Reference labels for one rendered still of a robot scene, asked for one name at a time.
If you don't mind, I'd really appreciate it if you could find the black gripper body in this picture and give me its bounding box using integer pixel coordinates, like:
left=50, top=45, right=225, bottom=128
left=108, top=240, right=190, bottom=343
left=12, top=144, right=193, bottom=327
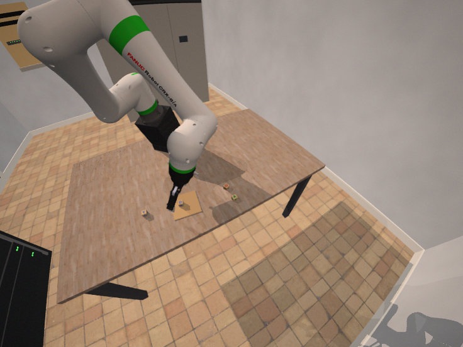
left=171, top=177, right=189, bottom=190

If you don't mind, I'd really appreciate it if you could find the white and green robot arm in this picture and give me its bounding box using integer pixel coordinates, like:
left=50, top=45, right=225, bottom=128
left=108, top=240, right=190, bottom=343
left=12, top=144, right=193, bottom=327
left=17, top=0, right=218, bottom=182

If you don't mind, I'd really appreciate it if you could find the orange flat mat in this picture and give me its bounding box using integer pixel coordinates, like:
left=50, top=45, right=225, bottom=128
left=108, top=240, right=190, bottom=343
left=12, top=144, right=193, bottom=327
left=173, top=190, right=202, bottom=220

